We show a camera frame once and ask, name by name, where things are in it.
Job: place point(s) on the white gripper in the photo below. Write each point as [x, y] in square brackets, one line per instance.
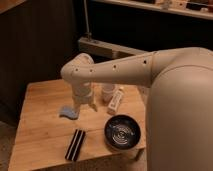
[83, 94]

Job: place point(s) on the clear plastic cup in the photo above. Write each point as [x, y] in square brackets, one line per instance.
[107, 91]

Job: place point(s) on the black white striped block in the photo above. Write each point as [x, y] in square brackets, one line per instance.
[75, 145]

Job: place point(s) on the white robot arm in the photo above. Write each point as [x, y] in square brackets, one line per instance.
[179, 108]

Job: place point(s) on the blue sponge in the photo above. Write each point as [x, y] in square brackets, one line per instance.
[68, 112]

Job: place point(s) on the dark ceramic bowl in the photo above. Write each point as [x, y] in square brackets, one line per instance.
[122, 132]

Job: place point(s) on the vertical metal pole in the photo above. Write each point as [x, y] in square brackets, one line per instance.
[88, 32]

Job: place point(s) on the wooden shelf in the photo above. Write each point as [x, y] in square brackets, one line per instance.
[162, 8]

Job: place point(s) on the wooden table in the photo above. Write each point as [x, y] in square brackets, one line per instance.
[43, 137]

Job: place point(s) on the white plastic bottle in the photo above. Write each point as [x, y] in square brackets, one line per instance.
[115, 102]

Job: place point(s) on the grey metal beam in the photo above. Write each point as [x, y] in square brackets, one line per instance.
[104, 49]

